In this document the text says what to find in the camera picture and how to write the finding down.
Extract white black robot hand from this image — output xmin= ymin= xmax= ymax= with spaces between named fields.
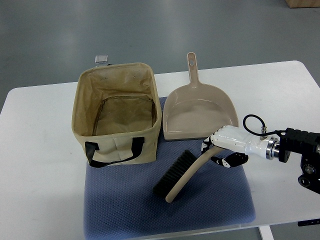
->
xmin=201 ymin=125 xmax=280 ymax=168

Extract pink hand broom black bristles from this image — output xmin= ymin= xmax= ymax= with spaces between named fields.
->
xmin=152 ymin=146 xmax=223 ymax=203

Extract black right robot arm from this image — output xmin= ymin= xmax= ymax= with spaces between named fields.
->
xmin=242 ymin=114 xmax=320 ymax=194

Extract pink plastic dustpan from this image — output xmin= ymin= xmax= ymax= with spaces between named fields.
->
xmin=162 ymin=52 xmax=239 ymax=141

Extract white table leg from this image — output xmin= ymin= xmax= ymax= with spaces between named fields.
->
xmin=258 ymin=225 xmax=274 ymax=240

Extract black table control panel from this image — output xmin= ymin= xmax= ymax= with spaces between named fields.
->
xmin=297 ymin=218 xmax=320 ymax=227

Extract blue textured mat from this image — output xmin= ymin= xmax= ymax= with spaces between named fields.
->
xmin=83 ymin=96 xmax=257 ymax=240

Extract wooden box corner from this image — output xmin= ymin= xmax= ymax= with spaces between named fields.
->
xmin=285 ymin=0 xmax=320 ymax=8

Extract small metal clip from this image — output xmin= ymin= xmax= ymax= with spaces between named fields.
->
xmin=95 ymin=54 xmax=108 ymax=64

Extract yellow fabric bag black handle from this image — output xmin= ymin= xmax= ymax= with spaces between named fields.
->
xmin=71 ymin=63 xmax=162 ymax=168

